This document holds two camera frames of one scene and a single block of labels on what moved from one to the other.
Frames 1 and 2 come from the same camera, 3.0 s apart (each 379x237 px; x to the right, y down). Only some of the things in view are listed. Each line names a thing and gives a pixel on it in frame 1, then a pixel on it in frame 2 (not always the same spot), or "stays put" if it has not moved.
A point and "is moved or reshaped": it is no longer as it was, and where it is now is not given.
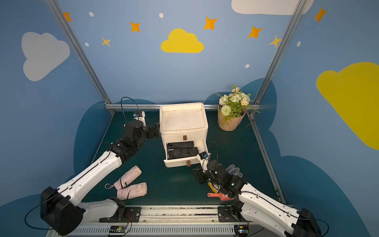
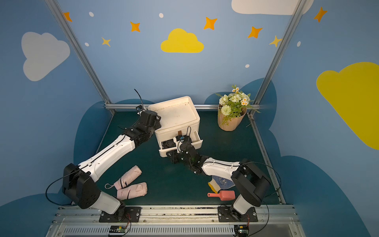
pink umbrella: x=122 y=182 stays put
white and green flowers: x=234 y=104 stays put
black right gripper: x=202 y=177 to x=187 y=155
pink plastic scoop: x=222 y=196 stays put
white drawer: x=202 y=146 is moved or reshaped
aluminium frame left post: x=57 y=12 stays put
